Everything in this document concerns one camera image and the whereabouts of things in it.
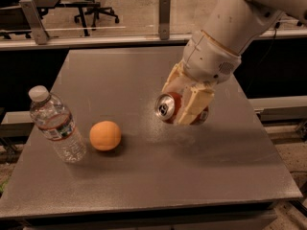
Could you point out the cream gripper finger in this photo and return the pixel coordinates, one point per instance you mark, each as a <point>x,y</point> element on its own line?
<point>177,81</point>
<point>196,98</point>

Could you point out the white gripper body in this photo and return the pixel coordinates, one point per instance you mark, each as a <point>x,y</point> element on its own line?
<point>208,58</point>

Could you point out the red coke can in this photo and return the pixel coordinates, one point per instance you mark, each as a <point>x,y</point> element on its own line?
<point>167,106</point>

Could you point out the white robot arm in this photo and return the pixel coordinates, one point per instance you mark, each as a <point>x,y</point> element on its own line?
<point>235,23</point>

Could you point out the orange fruit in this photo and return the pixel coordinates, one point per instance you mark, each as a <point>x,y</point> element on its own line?
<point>105,135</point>

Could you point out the black office chair left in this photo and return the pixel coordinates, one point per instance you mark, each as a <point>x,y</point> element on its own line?
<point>97,11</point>

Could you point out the clear plastic water bottle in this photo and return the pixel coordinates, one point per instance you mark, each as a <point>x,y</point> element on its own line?
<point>55,121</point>

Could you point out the dark background desk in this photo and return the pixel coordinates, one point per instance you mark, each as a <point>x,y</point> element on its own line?
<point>14,22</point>

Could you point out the middle metal rail bracket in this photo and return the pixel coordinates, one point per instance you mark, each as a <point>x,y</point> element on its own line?
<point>164,19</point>

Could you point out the metal rail bracket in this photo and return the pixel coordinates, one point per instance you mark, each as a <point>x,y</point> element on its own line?
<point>30,11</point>
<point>164,19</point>

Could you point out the left metal rail bracket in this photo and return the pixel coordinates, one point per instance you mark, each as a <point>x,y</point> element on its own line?
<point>30,11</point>

